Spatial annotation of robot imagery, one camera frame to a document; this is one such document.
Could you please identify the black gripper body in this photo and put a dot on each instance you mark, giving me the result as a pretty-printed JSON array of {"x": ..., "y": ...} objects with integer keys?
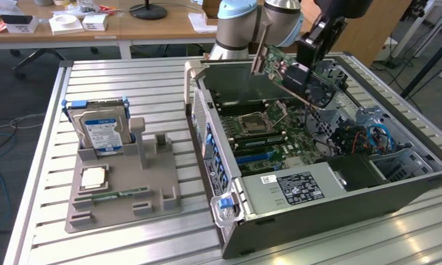
[{"x": 345, "y": 8}]

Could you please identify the green graphics card with fan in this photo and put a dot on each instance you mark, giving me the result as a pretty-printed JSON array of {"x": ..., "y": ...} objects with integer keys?
[{"x": 280, "y": 60}]

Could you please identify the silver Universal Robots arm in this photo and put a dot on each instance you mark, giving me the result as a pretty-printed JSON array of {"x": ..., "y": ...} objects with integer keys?
[{"x": 239, "y": 27}]

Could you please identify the wooden cabinet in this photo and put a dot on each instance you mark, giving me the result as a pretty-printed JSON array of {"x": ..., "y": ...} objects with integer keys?
[{"x": 376, "y": 36}]

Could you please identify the metal socket cover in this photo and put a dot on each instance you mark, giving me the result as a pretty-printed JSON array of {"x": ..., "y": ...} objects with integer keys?
[{"x": 278, "y": 110}]

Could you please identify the perforated metal drive cage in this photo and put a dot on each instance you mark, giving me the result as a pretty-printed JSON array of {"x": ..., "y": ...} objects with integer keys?
[{"x": 342, "y": 110}]

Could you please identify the black slanted stand leg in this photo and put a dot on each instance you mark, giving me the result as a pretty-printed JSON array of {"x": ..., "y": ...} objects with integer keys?
[{"x": 428, "y": 66}]

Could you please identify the white paper stack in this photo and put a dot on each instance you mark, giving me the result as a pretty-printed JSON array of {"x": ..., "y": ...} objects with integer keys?
[{"x": 202, "y": 26}]

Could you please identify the CPU socket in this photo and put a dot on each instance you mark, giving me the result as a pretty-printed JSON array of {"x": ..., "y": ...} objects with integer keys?
[{"x": 253, "y": 124}]

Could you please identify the green motherboard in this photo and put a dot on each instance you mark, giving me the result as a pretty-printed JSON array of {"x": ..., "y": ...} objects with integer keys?
[{"x": 292, "y": 143}]

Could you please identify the blue expansion slot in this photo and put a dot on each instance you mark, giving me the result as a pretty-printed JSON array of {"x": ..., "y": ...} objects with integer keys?
[{"x": 254, "y": 158}]

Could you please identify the black round lamp base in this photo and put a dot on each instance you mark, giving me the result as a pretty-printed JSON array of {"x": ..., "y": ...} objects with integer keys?
[{"x": 149, "y": 12}]

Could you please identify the metal disk bay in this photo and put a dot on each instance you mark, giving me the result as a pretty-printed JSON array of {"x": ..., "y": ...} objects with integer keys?
[{"x": 401, "y": 165}]

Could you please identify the grey power supply unit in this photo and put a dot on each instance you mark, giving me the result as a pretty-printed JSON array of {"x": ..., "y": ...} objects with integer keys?
[{"x": 265, "y": 193}]

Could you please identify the small white box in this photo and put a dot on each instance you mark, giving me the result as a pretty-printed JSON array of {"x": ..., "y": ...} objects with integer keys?
[{"x": 95, "y": 23}]

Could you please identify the open grey PC case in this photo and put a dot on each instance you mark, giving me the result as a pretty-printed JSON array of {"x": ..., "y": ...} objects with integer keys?
[{"x": 317, "y": 215}]

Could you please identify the blue case latch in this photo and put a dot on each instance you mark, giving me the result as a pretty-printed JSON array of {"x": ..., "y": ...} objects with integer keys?
[{"x": 225, "y": 203}]

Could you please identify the grey parts rack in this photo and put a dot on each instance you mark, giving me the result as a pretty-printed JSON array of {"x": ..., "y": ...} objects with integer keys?
[{"x": 133, "y": 171}]

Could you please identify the white box with round hole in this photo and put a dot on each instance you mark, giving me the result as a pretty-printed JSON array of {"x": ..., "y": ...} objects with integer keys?
[{"x": 66, "y": 25}]

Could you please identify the wooden desk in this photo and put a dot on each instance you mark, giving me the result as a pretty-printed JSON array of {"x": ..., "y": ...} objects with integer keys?
[{"x": 44, "y": 38}]

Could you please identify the black office chair base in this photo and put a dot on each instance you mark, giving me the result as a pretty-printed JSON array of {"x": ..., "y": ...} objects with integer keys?
[{"x": 36, "y": 59}]

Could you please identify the silver CPU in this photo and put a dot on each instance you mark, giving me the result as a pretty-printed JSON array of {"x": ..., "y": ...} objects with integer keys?
[{"x": 92, "y": 178}]

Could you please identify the green RAM stick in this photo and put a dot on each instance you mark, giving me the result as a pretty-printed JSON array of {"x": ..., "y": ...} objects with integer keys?
[{"x": 110, "y": 194}]

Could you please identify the white box with black lid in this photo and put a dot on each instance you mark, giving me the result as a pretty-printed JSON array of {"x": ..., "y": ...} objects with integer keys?
[{"x": 22, "y": 26}]

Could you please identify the hard disk with blue bracket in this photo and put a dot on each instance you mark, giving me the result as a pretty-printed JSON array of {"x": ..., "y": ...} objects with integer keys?
[{"x": 100, "y": 132}]

